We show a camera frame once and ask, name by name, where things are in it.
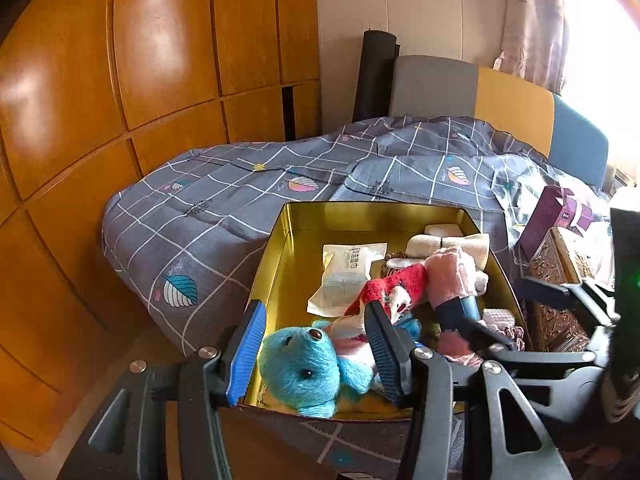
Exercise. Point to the white wet wipes pack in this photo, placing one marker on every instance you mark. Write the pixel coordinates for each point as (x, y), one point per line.
(345, 270)

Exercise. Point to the pink sock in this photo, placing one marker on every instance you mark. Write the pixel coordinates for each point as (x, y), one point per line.
(450, 272)

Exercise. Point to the cream towel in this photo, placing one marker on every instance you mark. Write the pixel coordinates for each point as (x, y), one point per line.
(465, 247)

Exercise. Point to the pink curtain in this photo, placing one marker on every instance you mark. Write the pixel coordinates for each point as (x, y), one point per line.
(535, 25)

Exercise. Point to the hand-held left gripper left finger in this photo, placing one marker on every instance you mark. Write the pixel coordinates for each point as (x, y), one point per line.
(247, 355)

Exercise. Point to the wooden wardrobe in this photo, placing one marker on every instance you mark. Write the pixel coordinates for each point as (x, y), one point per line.
(125, 85)

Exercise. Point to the blue teddy bear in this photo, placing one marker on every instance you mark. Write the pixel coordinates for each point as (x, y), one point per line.
(300, 370)

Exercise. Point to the grey checked duvet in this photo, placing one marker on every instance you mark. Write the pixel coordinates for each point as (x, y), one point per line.
(225, 195)

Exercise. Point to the red white sock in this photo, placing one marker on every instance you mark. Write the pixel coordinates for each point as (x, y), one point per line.
(395, 285)

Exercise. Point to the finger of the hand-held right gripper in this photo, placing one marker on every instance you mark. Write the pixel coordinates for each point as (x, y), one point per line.
(545, 290)
(462, 312)

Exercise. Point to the grey yellow blue headboard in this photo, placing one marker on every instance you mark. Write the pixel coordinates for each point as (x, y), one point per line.
(510, 105)

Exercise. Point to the purple tissue carton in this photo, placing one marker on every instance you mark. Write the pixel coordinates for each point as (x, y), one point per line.
(545, 215)

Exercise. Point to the white knit cloth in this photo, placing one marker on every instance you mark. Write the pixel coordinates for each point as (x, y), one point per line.
(497, 317)

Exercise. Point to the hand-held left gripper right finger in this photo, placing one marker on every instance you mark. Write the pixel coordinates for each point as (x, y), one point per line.
(385, 355)

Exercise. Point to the gold tin box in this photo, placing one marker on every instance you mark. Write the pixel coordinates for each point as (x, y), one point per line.
(300, 230)

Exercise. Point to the gold ornate tissue box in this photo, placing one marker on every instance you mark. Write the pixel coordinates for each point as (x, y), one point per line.
(547, 322)

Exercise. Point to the taupe satin scrunchie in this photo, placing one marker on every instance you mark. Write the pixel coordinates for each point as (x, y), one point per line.
(510, 335)

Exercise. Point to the black rolled mat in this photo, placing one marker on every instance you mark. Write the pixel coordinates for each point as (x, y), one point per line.
(375, 75)

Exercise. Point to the pink brown satin scrunchie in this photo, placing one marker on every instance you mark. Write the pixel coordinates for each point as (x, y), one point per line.
(393, 260)

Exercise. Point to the window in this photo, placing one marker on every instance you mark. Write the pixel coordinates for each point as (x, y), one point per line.
(600, 60)

